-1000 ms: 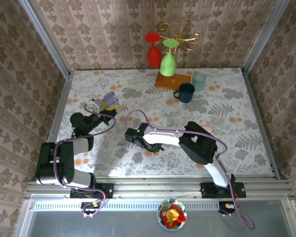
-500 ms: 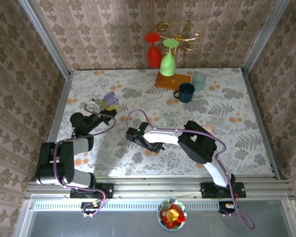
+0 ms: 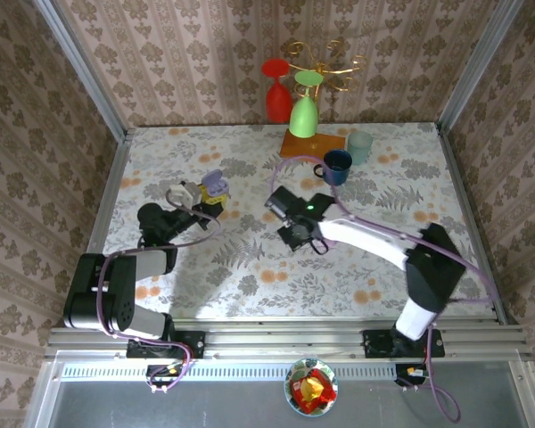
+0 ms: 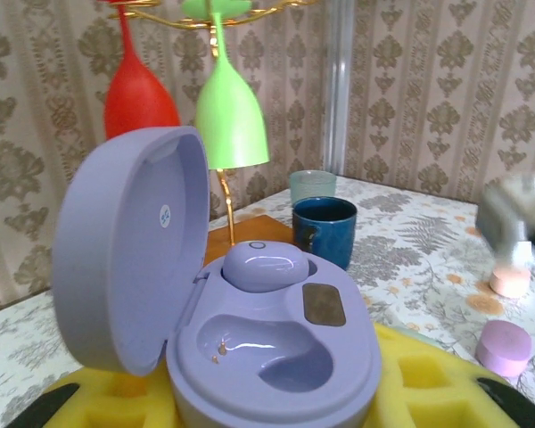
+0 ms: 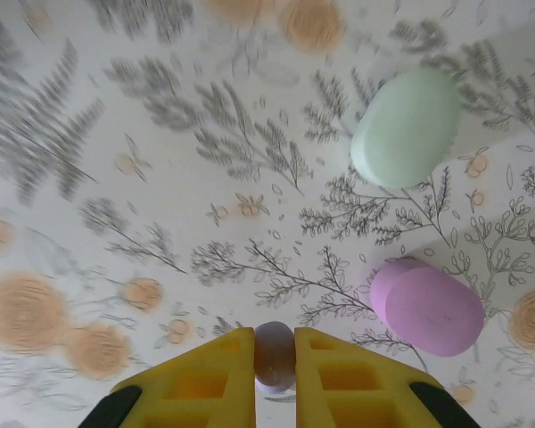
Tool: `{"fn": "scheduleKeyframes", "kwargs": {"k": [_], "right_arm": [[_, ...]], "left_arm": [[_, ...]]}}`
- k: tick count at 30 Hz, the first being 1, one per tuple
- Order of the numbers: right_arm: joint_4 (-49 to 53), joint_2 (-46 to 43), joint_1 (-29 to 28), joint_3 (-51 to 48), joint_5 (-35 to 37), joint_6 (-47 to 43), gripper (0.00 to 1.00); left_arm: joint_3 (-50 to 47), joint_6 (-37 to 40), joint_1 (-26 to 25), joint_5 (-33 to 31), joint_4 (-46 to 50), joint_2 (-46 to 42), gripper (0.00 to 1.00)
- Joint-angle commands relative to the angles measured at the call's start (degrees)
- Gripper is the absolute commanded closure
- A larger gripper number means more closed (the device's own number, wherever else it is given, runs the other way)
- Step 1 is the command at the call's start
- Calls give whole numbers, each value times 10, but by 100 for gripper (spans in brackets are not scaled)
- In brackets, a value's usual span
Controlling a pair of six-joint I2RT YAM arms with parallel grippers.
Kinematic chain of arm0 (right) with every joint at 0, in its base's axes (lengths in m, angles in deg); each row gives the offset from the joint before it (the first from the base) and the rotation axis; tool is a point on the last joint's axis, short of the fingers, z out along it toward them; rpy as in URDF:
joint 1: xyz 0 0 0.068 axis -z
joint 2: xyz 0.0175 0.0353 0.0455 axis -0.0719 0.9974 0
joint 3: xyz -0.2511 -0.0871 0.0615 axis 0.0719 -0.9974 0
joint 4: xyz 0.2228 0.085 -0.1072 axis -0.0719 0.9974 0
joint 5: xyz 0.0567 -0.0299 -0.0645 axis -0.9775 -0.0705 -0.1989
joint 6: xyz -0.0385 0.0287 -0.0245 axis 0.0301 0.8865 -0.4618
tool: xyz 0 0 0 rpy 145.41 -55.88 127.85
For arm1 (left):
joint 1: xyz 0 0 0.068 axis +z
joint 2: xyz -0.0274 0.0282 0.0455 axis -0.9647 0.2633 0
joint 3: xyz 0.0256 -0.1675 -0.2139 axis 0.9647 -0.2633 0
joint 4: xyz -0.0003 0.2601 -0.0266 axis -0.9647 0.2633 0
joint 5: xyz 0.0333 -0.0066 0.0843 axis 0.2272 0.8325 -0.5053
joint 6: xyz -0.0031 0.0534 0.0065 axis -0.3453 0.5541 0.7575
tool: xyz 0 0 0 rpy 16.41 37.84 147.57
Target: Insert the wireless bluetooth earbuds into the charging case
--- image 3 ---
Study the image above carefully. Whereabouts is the lavender blue earbud case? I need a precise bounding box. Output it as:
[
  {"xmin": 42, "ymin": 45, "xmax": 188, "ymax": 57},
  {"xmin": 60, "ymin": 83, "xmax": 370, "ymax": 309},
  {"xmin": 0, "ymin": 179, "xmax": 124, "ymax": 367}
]
[{"xmin": 202, "ymin": 169, "xmax": 232, "ymax": 197}]

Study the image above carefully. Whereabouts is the blue enamel mug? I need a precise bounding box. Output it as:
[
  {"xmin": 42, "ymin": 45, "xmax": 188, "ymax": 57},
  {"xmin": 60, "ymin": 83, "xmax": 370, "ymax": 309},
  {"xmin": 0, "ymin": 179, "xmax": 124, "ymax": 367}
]
[{"xmin": 312, "ymin": 149, "xmax": 354, "ymax": 187}]

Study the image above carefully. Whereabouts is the floral tablecloth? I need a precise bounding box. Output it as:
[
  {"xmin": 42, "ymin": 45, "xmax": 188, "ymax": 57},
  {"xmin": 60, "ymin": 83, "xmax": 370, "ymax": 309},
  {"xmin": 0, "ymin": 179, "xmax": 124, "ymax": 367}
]
[{"xmin": 85, "ymin": 122, "xmax": 503, "ymax": 321}]

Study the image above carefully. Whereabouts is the teal frosted tumbler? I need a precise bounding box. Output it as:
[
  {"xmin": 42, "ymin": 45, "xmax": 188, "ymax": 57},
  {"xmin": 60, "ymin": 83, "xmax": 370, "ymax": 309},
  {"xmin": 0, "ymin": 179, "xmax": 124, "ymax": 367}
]
[{"xmin": 346, "ymin": 130, "xmax": 375, "ymax": 166}]

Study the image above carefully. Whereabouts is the green wine glass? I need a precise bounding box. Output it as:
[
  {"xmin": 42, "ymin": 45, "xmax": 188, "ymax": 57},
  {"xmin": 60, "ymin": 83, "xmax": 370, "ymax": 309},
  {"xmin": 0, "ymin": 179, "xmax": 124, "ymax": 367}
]
[{"xmin": 288, "ymin": 70, "xmax": 325, "ymax": 138}]

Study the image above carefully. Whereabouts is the red wine glass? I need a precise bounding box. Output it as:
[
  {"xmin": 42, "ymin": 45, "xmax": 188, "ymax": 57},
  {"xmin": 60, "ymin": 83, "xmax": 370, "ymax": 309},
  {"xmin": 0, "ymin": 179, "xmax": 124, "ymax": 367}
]
[{"xmin": 260, "ymin": 57, "xmax": 294, "ymax": 124}]

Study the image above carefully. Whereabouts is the gold foil candy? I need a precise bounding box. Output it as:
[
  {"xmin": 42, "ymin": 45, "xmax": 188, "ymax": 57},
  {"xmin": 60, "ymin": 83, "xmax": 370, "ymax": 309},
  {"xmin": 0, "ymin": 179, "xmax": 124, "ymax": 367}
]
[{"xmin": 300, "ymin": 376, "xmax": 325, "ymax": 398}]

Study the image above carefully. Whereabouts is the patterned ceramic bowl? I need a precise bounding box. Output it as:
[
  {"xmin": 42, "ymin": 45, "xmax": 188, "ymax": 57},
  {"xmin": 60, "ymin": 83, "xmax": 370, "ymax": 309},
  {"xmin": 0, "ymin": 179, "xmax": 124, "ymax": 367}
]
[{"xmin": 284, "ymin": 358, "xmax": 339, "ymax": 418}]

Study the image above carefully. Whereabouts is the red foil candy wrapper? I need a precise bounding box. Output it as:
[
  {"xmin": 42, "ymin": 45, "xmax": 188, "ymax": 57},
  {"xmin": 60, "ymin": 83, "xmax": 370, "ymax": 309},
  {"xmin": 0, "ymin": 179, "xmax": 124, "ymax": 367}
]
[{"xmin": 292, "ymin": 368, "xmax": 338, "ymax": 414}]

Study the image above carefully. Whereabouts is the grey metal shelf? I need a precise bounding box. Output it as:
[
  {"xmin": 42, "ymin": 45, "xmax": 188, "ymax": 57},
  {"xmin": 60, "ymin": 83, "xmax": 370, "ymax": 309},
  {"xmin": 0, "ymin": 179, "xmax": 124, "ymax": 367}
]
[{"xmin": 29, "ymin": 359, "xmax": 535, "ymax": 428}]

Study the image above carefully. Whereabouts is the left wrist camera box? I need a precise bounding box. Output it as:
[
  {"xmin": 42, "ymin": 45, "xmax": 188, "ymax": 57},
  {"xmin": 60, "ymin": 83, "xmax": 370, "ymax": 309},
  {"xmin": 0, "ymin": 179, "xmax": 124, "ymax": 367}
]
[{"xmin": 167, "ymin": 180, "xmax": 200, "ymax": 209}]

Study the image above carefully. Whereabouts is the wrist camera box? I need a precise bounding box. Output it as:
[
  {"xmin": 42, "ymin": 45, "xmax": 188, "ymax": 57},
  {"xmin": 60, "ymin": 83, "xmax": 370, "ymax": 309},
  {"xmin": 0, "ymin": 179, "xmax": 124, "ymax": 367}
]
[
  {"xmin": 265, "ymin": 186, "xmax": 302, "ymax": 220},
  {"xmin": 167, "ymin": 180, "xmax": 200, "ymax": 209}
]

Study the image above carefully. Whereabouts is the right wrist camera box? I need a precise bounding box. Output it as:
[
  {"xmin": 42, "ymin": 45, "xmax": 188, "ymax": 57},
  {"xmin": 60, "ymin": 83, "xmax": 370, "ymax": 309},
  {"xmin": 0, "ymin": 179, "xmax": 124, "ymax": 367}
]
[{"xmin": 265, "ymin": 186, "xmax": 302, "ymax": 220}]

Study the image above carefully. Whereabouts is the aluminium table side rail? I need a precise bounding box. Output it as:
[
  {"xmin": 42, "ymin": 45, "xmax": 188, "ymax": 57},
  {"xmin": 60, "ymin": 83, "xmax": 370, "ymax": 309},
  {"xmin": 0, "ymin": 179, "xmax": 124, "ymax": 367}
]
[
  {"xmin": 64, "ymin": 128, "xmax": 135, "ymax": 329},
  {"xmin": 436, "ymin": 124, "xmax": 509, "ymax": 326}
]

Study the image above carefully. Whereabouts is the gold wire glass rack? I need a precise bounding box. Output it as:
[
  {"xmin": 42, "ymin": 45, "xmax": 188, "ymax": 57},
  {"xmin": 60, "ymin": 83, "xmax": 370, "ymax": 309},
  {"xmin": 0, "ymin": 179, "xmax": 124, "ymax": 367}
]
[{"xmin": 279, "ymin": 39, "xmax": 367, "ymax": 164}]

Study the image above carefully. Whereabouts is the long aluminium mounting rail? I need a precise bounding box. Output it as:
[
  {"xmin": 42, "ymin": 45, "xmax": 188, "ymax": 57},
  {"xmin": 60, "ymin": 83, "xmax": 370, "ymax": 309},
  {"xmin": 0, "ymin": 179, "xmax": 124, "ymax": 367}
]
[{"xmin": 44, "ymin": 323, "xmax": 535, "ymax": 360}]

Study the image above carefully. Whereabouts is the slotted metal cable duct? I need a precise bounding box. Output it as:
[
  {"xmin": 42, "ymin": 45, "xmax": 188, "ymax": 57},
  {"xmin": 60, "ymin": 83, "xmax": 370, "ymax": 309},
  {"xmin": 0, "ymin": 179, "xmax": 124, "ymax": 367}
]
[{"xmin": 60, "ymin": 363, "xmax": 516, "ymax": 381}]

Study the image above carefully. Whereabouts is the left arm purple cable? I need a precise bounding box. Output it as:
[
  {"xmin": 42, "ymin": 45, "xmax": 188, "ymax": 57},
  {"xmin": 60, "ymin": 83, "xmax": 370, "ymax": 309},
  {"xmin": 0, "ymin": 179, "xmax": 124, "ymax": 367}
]
[{"xmin": 95, "ymin": 189, "xmax": 222, "ymax": 393}]

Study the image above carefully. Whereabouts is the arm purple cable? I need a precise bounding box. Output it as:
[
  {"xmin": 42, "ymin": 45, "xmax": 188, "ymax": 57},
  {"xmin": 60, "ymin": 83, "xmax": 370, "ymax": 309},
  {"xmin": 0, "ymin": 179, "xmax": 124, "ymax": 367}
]
[
  {"xmin": 95, "ymin": 189, "xmax": 222, "ymax": 393},
  {"xmin": 269, "ymin": 154, "xmax": 496, "ymax": 424}
]

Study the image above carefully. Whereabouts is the black yellow cable connector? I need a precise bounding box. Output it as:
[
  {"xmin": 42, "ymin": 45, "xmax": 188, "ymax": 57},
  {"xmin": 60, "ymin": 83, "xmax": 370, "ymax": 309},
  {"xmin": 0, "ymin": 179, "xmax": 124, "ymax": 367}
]
[
  {"xmin": 145, "ymin": 363, "xmax": 185, "ymax": 390},
  {"xmin": 394, "ymin": 363, "xmax": 431, "ymax": 387}
]

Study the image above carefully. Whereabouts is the aluminium frame post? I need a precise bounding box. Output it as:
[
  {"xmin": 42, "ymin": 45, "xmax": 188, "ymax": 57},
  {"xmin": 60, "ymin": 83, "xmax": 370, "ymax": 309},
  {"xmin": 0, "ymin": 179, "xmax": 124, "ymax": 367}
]
[
  {"xmin": 435, "ymin": 0, "xmax": 528, "ymax": 135},
  {"xmin": 29, "ymin": 0, "xmax": 135, "ymax": 143}
]

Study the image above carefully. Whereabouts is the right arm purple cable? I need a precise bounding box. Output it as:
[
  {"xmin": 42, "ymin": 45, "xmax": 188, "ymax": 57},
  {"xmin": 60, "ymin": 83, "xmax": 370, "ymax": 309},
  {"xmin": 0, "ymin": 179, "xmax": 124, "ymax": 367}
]
[{"xmin": 269, "ymin": 154, "xmax": 496, "ymax": 424}]

